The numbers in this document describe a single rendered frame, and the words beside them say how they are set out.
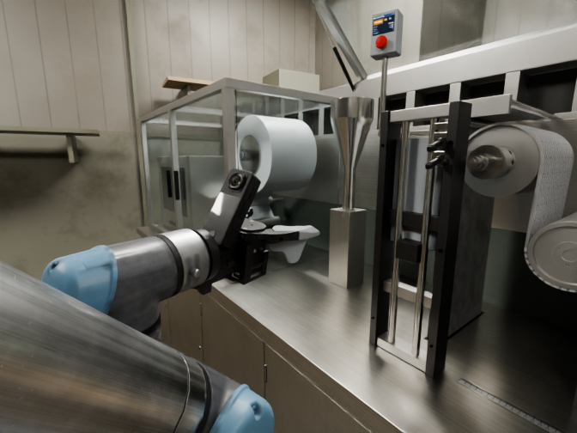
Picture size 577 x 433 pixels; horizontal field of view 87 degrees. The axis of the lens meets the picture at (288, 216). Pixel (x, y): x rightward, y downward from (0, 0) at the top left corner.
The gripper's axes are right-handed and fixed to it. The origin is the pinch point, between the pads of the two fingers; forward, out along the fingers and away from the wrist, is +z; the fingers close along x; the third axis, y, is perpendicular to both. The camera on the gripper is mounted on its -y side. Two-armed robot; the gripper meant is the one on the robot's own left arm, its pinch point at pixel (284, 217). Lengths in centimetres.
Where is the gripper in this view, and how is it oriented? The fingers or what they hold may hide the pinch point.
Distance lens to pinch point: 55.3
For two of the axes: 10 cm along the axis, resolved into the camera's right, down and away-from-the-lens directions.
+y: -1.1, 9.6, 2.5
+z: 5.7, -1.5, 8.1
